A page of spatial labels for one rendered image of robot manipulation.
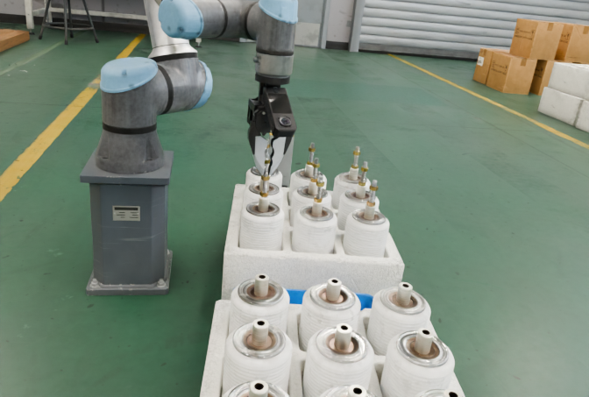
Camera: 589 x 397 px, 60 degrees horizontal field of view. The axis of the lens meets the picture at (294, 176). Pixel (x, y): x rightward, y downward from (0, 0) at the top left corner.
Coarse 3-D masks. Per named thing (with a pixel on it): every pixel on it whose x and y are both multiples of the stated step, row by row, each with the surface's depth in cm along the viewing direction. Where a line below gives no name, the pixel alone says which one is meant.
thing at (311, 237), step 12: (300, 216) 112; (336, 216) 114; (300, 228) 112; (312, 228) 110; (324, 228) 110; (336, 228) 114; (300, 240) 112; (312, 240) 111; (324, 240) 111; (312, 252) 112; (324, 252) 113
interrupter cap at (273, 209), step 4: (248, 204) 114; (252, 204) 114; (256, 204) 114; (268, 204) 115; (272, 204) 115; (248, 208) 112; (252, 208) 113; (256, 208) 113; (268, 208) 114; (272, 208) 114; (276, 208) 114; (248, 212) 111; (252, 212) 110; (256, 212) 111; (260, 212) 111; (264, 212) 112; (268, 212) 111; (272, 212) 111; (276, 212) 111; (264, 216) 109; (268, 216) 110
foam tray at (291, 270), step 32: (288, 192) 143; (288, 224) 123; (224, 256) 108; (256, 256) 108; (288, 256) 109; (320, 256) 111; (352, 256) 112; (384, 256) 118; (224, 288) 111; (288, 288) 112; (352, 288) 112; (384, 288) 113
